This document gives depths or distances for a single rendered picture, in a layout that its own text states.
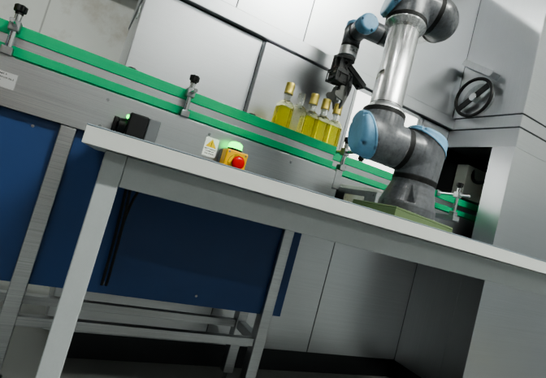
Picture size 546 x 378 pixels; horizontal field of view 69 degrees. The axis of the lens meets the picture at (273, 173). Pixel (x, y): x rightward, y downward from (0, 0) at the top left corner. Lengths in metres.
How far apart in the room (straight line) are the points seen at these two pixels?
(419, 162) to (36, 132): 0.99
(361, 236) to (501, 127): 1.31
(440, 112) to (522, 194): 0.55
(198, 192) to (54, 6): 3.96
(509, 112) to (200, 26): 1.45
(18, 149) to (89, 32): 3.43
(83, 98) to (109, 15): 3.46
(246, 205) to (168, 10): 0.94
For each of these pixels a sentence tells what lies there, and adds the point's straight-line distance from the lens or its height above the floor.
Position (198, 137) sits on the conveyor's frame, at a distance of 1.23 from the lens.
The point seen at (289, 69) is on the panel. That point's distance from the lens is 1.70.
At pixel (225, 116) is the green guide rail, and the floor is 0.93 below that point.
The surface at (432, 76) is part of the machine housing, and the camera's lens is 2.27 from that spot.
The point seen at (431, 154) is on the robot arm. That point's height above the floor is 0.93.
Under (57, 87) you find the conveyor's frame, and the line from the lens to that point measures 1.19.
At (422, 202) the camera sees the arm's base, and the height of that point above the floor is 0.80.
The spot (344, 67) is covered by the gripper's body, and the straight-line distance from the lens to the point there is 1.68.
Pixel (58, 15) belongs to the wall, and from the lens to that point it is 4.63.
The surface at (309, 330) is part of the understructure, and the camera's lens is 1.93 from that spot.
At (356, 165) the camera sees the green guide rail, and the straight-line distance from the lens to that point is 1.66.
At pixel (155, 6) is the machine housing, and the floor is 1.27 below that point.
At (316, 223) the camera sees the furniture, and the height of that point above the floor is 0.68.
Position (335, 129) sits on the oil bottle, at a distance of 1.61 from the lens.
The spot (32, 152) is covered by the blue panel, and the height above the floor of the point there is 0.66.
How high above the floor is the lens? 0.70
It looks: 4 degrees up
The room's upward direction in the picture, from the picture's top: 15 degrees clockwise
